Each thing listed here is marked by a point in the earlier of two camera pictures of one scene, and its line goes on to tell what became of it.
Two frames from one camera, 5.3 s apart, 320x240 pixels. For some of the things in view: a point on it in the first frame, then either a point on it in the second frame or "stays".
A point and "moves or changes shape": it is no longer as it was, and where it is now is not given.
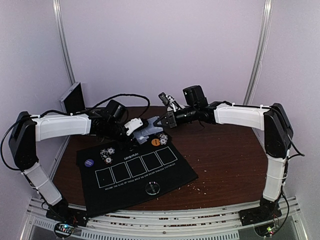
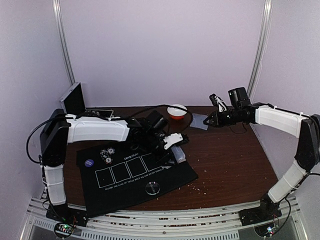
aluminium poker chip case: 73,100 stays
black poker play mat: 113,176 stays
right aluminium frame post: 261,49 stays
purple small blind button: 89,163 stays
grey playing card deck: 138,136 moves or changes shape
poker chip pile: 106,154 stays
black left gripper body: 112,132 -> 150,143
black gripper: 194,97 -> 238,97
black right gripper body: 171,120 -> 217,119
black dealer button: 152,188 stays
